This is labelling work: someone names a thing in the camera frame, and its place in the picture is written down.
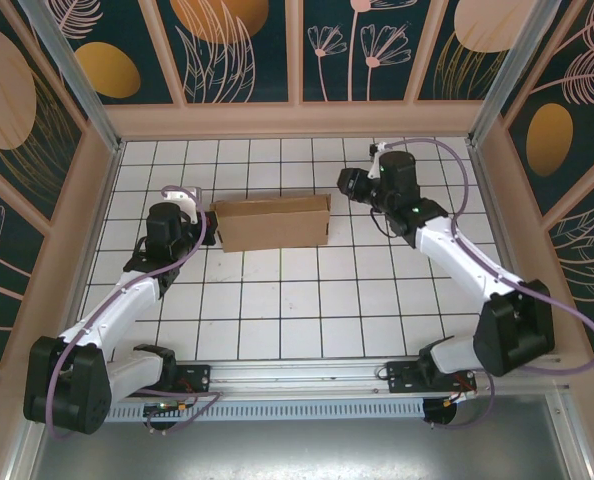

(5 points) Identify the brown cardboard box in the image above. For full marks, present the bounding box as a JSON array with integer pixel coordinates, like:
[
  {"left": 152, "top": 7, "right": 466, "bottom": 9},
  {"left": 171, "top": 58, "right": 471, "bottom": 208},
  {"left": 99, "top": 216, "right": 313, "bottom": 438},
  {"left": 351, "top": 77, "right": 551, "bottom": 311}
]
[{"left": 209, "top": 193, "right": 332, "bottom": 254}]

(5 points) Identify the small green circuit board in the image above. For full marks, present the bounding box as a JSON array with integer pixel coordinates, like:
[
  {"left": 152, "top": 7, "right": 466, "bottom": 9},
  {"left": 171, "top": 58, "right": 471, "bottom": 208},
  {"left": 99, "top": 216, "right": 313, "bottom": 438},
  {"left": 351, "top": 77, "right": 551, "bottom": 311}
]
[{"left": 144, "top": 399, "right": 188, "bottom": 417}]

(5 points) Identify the galvanised metal sheet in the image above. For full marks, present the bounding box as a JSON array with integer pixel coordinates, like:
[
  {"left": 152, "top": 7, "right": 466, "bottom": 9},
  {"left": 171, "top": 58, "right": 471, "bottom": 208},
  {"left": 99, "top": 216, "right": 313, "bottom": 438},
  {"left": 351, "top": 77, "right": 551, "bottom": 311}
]
[{"left": 6, "top": 392, "right": 593, "bottom": 480}]

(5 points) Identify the aluminium side rail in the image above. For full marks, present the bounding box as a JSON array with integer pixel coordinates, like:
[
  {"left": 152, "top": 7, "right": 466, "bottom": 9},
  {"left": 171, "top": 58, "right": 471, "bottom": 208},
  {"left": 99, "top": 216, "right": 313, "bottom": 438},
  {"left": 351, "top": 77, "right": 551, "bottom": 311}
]
[{"left": 469, "top": 142, "right": 546, "bottom": 355}]

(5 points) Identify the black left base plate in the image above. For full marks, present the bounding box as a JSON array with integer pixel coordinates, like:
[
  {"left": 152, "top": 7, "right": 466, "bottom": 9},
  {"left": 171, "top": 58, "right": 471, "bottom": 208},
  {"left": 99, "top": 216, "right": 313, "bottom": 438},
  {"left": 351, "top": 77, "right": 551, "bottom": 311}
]
[{"left": 120, "top": 363, "right": 213, "bottom": 399}]

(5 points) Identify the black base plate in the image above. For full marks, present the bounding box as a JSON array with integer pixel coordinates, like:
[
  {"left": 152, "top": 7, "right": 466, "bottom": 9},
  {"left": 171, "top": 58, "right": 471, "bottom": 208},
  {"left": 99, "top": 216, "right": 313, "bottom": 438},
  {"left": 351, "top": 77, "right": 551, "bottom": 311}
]
[
  {"left": 385, "top": 360, "right": 478, "bottom": 396},
  {"left": 120, "top": 363, "right": 213, "bottom": 399}
]

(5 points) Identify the aluminium frame post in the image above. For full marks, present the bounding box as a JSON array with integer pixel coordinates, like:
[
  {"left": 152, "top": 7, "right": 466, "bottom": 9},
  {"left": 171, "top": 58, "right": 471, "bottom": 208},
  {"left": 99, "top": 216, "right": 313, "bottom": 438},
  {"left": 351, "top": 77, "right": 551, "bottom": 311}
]
[
  {"left": 16, "top": 0, "right": 123, "bottom": 154},
  {"left": 466, "top": 0, "right": 558, "bottom": 146}
]

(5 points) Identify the aluminium mounting rail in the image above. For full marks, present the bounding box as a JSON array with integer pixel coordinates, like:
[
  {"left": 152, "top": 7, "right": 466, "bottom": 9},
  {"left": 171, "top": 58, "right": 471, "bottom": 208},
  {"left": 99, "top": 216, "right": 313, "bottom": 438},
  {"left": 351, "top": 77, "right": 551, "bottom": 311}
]
[{"left": 24, "top": 353, "right": 573, "bottom": 401}]

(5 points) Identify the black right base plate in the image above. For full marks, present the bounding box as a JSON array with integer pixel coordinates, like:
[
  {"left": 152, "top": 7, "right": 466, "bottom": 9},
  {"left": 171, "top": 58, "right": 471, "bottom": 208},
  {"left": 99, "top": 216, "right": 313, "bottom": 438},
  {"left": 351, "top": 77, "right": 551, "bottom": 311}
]
[{"left": 385, "top": 360, "right": 478, "bottom": 396}]

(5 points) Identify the slotted grey cable duct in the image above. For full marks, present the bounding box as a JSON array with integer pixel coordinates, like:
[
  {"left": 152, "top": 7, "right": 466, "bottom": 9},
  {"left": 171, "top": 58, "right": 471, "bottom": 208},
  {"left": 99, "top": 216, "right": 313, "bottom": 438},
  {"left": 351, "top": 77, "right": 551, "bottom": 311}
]
[{"left": 109, "top": 398, "right": 426, "bottom": 422}]

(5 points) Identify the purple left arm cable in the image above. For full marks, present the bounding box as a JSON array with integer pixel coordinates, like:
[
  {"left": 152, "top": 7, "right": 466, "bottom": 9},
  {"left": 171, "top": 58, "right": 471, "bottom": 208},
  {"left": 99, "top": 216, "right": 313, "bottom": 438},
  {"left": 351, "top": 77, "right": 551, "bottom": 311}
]
[{"left": 46, "top": 187, "right": 223, "bottom": 441}]

